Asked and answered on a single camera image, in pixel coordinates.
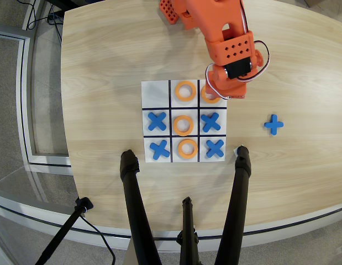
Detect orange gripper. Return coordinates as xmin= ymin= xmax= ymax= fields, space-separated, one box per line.
xmin=208 ymin=63 xmax=248 ymax=100

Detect orange foam ring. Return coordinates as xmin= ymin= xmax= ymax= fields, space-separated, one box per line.
xmin=175 ymin=80 xmax=198 ymax=102
xmin=200 ymin=84 xmax=224 ymax=105
xmin=177 ymin=139 xmax=199 ymax=160
xmin=172 ymin=115 xmax=194 ymax=137

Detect orange robot base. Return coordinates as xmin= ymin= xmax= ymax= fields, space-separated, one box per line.
xmin=159 ymin=0 xmax=180 ymax=25

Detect blue foam cross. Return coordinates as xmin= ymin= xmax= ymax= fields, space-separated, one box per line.
xmin=149 ymin=139 xmax=171 ymax=161
xmin=264 ymin=114 xmax=285 ymax=136
xmin=147 ymin=112 xmax=167 ymax=132
xmin=200 ymin=113 xmax=222 ymax=133
xmin=205 ymin=139 xmax=225 ymax=159

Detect white tic-tac-toe board sheet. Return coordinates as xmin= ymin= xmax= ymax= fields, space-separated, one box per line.
xmin=141 ymin=79 xmax=228 ymax=163

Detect thick black tripod leg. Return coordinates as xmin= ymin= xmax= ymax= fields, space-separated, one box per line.
xmin=119 ymin=150 xmax=162 ymax=265
xmin=214 ymin=145 xmax=252 ymax=265

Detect short black tripod leg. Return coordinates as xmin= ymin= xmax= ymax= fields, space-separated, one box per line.
xmin=176 ymin=196 xmax=201 ymax=265

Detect black furniture foot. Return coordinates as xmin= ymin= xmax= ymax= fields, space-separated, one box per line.
xmin=45 ymin=0 xmax=105 ymax=9

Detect thin black stand pole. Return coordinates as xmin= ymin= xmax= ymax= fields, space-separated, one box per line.
xmin=34 ymin=197 xmax=94 ymax=265

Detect white and black robot wires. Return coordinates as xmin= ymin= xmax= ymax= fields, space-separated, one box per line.
xmin=205 ymin=0 xmax=271 ymax=100

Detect black cable of stand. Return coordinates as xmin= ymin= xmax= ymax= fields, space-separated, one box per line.
xmin=79 ymin=212 xmax=116 ymax=265

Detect black floor cables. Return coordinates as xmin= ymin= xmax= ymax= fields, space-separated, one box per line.
xmin=26 ymin=0 xmax=64 ymax=42

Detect grey metal floor frame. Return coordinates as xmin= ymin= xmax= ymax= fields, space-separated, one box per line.
xmin=0 ymin=23 xmax=73 ymax=169

